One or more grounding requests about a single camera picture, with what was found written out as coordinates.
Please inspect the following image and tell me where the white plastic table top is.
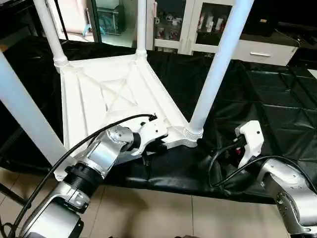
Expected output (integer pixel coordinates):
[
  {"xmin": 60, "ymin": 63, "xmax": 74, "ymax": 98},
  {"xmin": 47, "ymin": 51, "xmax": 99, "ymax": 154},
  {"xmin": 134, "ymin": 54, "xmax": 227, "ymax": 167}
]
[{"xmin": 53, "ymin": 52, "xmax": 205, "ymax": 181}]

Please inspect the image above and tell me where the black table mat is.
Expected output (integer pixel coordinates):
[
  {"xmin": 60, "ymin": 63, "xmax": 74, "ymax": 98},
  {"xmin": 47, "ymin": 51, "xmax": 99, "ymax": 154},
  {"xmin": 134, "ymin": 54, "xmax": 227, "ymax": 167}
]
[{"xmin": 0, "ymin": 35, "xmax": 317, "ymax": 205}]

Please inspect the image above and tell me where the white drawer unit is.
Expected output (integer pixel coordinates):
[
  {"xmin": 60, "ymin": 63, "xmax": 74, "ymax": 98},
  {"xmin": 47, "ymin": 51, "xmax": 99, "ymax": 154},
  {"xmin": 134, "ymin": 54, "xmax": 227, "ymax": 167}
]
[{"xmin": 232, "ymin": 39, "xmax": 300, "ymax": 67}]

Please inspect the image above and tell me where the white glass door cabinet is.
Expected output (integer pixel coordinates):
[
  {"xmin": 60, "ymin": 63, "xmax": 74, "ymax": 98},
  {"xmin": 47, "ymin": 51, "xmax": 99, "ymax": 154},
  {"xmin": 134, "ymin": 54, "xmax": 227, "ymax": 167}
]
[{"xmin": 146, "ymin": 0, "xmax": 258, "ymax": 56}]

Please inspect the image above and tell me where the teal plastic stool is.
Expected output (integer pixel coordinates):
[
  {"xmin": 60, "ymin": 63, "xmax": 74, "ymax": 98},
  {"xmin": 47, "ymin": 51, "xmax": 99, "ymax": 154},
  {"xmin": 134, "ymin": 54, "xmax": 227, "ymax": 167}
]
[{"xmin": 94, "ymin": 4, "xmax": 127, "ymax": 36}]

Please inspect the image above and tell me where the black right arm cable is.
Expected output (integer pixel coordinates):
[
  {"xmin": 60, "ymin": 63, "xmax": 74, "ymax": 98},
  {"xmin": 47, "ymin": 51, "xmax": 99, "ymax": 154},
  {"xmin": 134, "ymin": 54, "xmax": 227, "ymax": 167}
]
[{"xmin": 207, "ymin": 140, "xmax": 317, "ymax": 190}]

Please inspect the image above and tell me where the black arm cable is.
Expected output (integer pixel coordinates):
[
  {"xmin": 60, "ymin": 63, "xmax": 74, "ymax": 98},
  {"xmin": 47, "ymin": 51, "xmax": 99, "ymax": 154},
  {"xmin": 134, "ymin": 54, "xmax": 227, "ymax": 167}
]
[
  {"xmin": 0, "ymin": 114, "xmax": 158, "ymax": 238},
  {"xmin": 207, "ymin": 140, "xmax": 317, "ymax": 190}
]

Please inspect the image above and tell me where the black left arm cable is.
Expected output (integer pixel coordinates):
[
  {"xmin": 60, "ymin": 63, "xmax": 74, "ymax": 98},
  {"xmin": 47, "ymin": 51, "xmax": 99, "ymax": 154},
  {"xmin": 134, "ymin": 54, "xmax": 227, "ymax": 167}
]
[{"xmin": 0, "ymin": 114, "xmax": 158, "ymax": 238}]

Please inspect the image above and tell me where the black metal table frame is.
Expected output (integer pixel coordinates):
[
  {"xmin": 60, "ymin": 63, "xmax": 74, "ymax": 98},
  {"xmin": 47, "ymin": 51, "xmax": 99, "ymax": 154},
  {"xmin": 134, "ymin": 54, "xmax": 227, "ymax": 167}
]
[{"xmin": 0, "ymin": 181, "xmax": 30, "ymax": 209}]

